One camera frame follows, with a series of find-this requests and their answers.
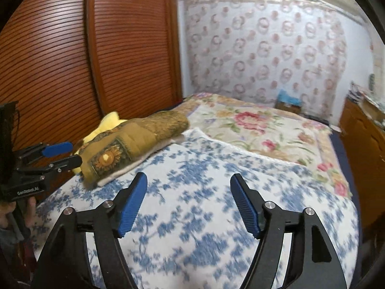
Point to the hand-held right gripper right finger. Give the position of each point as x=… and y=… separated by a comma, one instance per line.
x=245, y=207

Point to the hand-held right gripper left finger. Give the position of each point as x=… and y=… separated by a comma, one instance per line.
x=132, y=207

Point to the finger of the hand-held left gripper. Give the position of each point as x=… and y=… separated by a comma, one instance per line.
x=57, y=149
x=66, y=162

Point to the golden patterned shirt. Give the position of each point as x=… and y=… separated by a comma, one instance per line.
x=135, y=135

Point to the person's left hand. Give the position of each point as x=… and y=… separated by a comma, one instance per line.
x=31, y=209

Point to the yellow plush toy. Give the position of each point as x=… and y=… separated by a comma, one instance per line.
x=106, y=123

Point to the blue floral blanket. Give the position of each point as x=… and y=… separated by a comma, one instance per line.
x=195, y=171

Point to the pink floral blanket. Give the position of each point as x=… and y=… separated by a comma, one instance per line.
x=255, y=126

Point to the wooden louvered wardrobe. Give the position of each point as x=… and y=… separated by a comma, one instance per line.
x=60, y=51

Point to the small brown box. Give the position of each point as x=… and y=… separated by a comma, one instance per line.
x=285, y=107

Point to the long wooden cabinet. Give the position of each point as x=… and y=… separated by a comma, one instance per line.
x=364, y=144

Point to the stack of books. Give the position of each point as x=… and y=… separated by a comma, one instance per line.
x=356, y=91

